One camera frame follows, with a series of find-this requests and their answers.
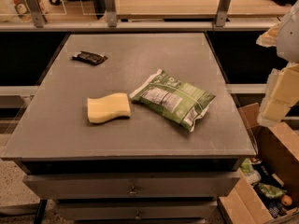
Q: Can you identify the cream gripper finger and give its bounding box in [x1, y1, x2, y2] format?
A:
[257, 63, 299, 127]

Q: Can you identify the yellow sponge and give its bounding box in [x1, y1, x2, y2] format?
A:
[87, 93, 131, 123]

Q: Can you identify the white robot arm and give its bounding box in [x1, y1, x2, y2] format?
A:
[256, 1, 299, 127]

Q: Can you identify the black rxbar chocolate wrapper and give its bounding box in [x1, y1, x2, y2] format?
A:
[72, 51, 107, 66]

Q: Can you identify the cardboard box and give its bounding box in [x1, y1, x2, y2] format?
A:
[220, 103, 299, 224]

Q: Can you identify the green packet in box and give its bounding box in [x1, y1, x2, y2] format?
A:
[254, 183, 287, 199]

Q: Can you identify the green chip bag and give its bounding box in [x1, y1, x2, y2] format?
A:
[129, 69, 215, 132]

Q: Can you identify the orange fruit in box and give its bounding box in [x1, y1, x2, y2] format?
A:
[280, 195, 292, 206]

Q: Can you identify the upper drawer with knob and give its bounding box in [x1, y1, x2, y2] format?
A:
[23, 172, 239, 200]

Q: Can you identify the drawer with knob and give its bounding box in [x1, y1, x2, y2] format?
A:
[23, 172, 239, 200]
[56, 201, 217, 220]

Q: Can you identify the grey drawer cabinet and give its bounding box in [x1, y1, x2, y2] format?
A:
[2, 33, 256, 224]

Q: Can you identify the lower drawer with knob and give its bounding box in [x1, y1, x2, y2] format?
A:
[56, 201, 217, 220]

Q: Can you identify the orange white package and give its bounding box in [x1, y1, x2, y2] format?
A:
[0, 0, 50, 23]

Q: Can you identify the right metal bracket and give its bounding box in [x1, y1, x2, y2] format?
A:
[214, 0, 231, 27]

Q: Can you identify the left metal bracket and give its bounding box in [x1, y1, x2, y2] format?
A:
[26, 0, 46, 28]

